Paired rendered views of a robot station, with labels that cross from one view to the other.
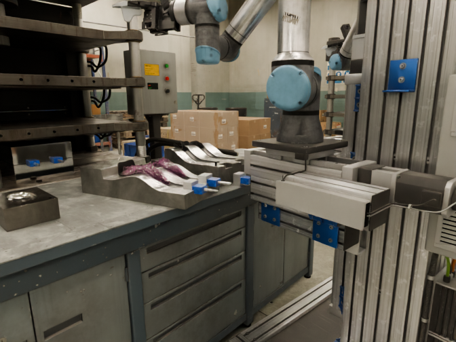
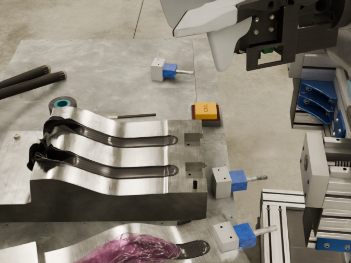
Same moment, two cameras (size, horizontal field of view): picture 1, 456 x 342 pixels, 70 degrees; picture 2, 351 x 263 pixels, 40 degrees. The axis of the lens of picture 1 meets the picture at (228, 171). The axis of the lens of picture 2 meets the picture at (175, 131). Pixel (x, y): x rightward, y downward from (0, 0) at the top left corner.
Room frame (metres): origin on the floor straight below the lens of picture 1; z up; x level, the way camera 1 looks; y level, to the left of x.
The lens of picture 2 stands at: (0.86, 0.59, 1.63)
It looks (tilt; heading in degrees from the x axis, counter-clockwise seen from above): 38 degrees down; 317
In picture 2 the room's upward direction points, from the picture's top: 1 degrees counter-clockwise
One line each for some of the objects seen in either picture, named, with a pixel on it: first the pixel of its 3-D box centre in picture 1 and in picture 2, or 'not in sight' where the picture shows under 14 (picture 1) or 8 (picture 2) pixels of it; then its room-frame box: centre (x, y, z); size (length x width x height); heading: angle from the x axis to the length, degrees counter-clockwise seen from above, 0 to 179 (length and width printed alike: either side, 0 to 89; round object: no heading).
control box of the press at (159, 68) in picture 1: (156, 161); not in sight; (2.25, 0.50, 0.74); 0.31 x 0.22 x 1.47; 137
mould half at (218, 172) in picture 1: (201, 160); (98, 160); (1.61, 0.14, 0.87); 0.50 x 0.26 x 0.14; 47
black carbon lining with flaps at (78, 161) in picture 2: (201, 151); (102, 147); (1.60, 0.13, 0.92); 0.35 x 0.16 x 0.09; 47
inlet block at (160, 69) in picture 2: not in sight; (173, 70); (1.84, -0.32, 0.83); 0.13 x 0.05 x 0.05; 35
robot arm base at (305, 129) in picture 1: (300, 125); not in sight; (1.07, -0.24, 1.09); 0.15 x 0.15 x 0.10
